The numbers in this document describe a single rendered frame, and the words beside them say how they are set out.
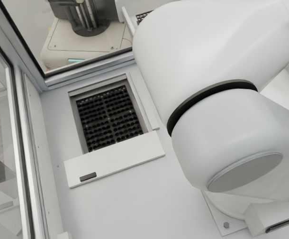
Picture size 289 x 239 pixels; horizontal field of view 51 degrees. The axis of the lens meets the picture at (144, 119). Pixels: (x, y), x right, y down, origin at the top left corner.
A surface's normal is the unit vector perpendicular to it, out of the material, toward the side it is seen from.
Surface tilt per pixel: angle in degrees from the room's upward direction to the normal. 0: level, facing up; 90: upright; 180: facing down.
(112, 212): 0
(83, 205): 0
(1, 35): 90
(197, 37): 11
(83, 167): 0
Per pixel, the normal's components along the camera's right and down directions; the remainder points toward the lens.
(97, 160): -0.10, -0.51
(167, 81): -0.78, -0.09
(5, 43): 0.32, 0.80
